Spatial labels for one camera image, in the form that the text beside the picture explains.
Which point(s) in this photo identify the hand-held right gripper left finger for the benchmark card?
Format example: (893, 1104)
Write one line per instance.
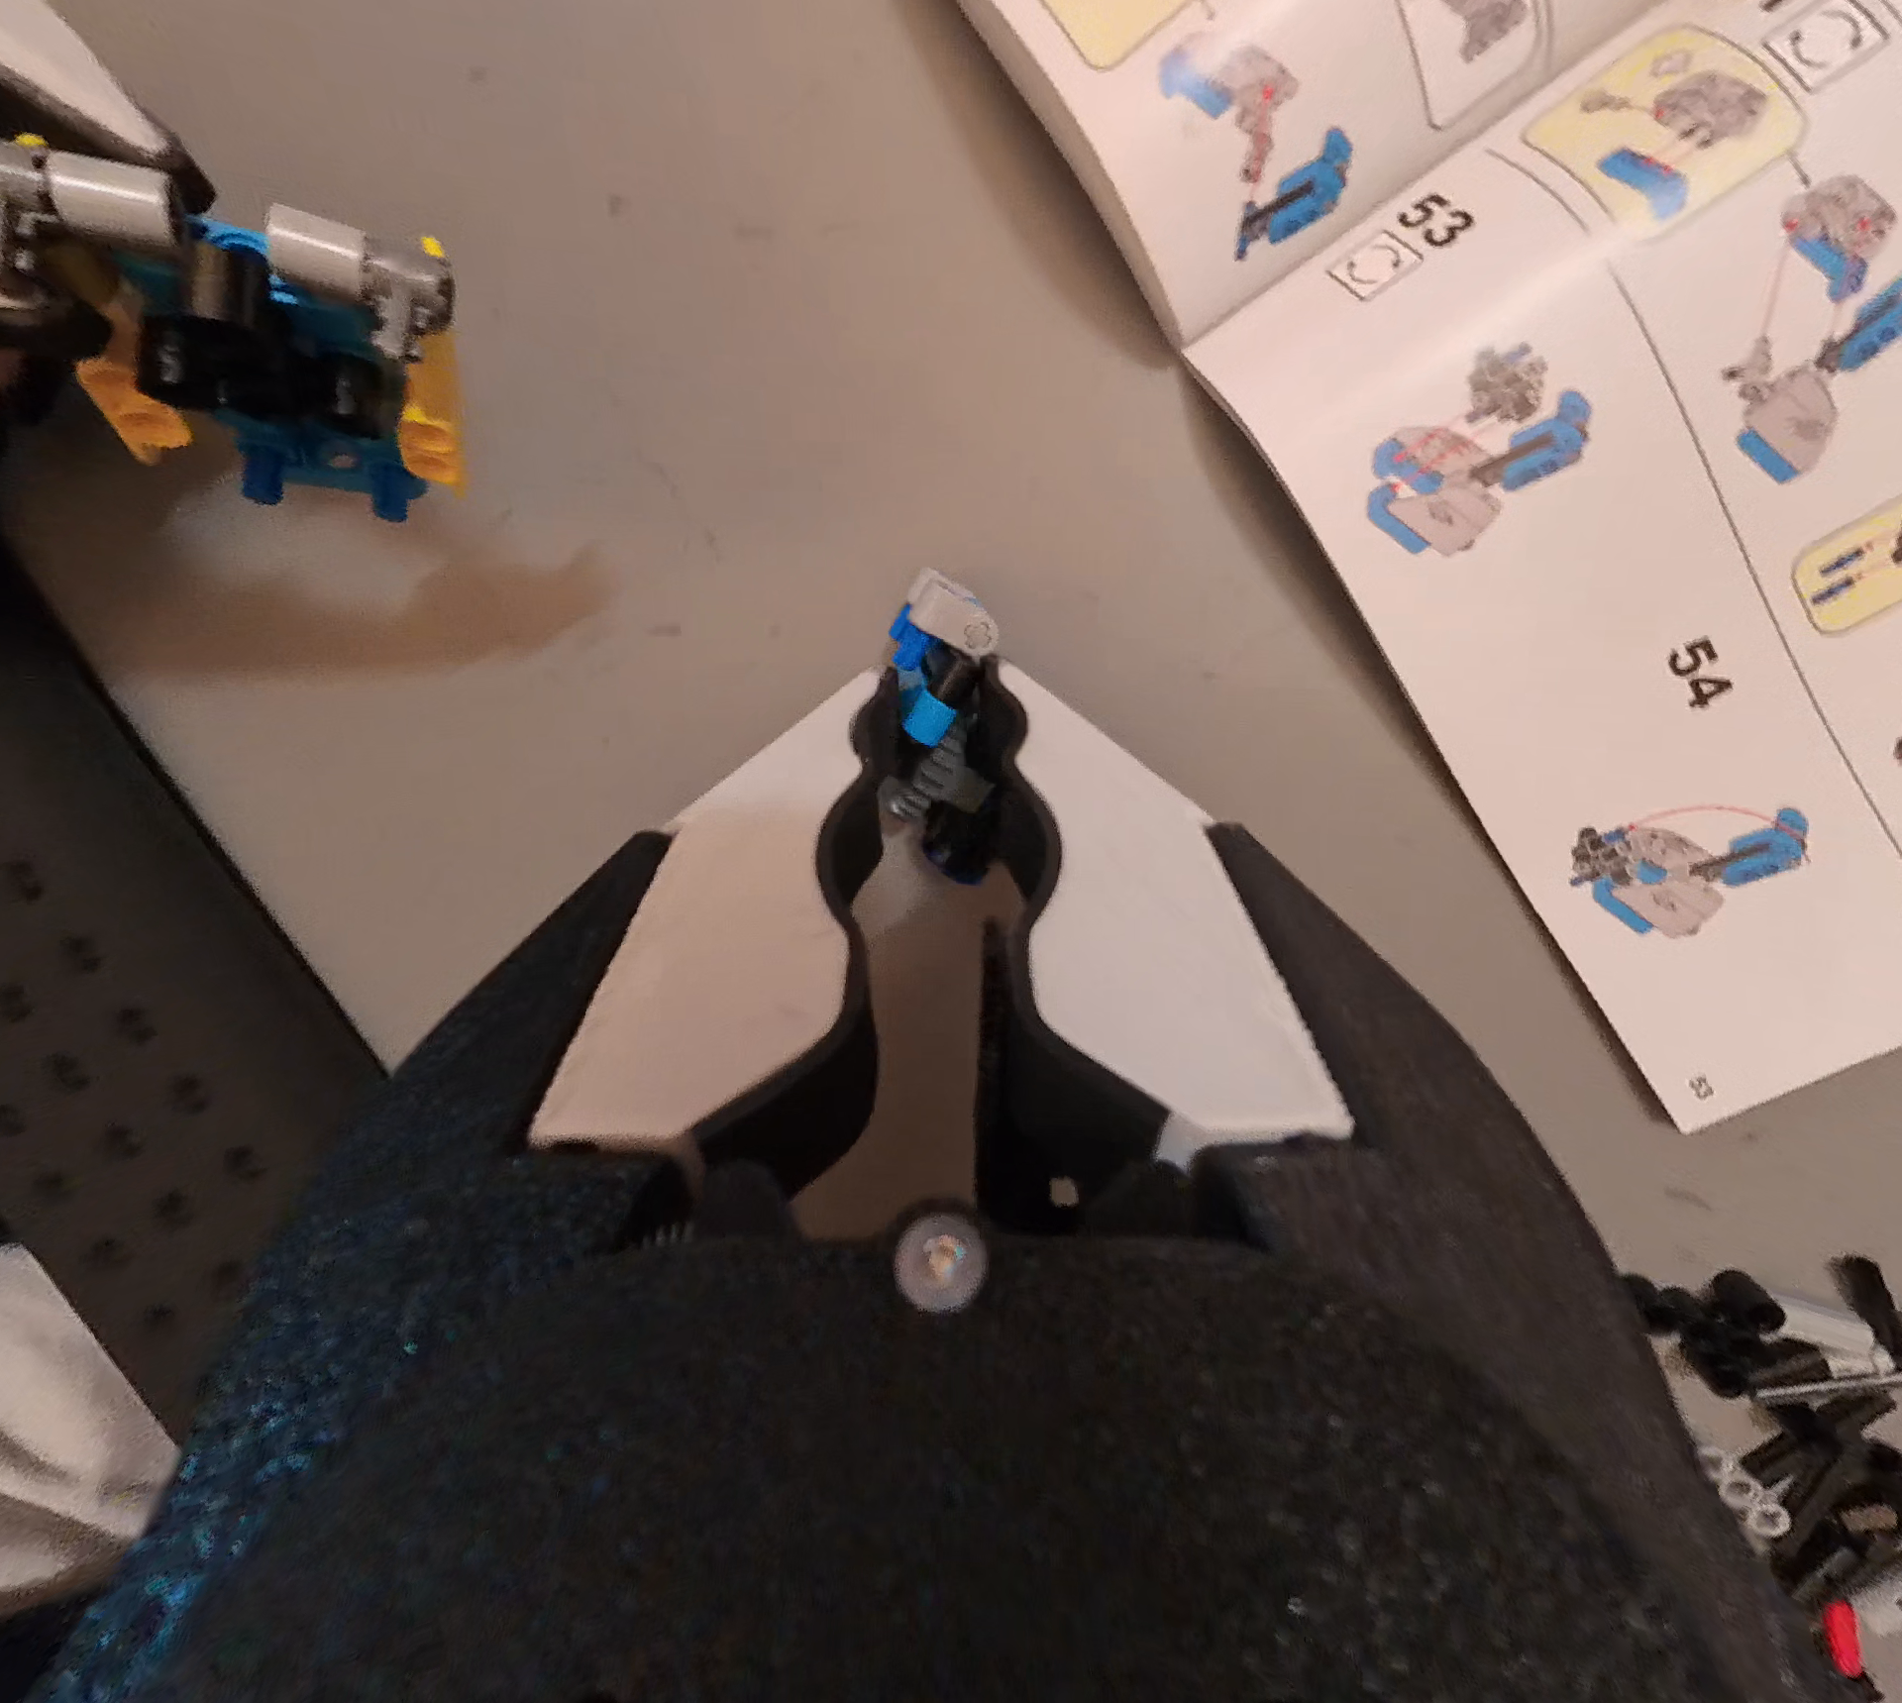
(714, 991)

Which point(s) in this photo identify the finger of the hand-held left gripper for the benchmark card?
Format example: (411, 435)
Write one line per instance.
(60, 68)

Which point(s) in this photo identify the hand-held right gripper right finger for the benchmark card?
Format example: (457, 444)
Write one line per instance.
(1160, 975)

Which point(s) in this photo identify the blue grey brick assembly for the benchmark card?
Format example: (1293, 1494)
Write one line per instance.
(936, 708)

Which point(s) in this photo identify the blue yellow brick chassis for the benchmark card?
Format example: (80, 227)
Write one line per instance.
(298, 395)

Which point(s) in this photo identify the black perforated panel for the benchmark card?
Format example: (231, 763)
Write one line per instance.
(120, 991)

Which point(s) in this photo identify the open instruction booklet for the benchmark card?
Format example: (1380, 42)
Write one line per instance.
(1560, 395)

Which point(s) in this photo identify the pile of small brick parts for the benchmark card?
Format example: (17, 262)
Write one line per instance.
(1784, 1407)

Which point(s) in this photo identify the white cloth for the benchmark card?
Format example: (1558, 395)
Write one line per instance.
(74, 1437)

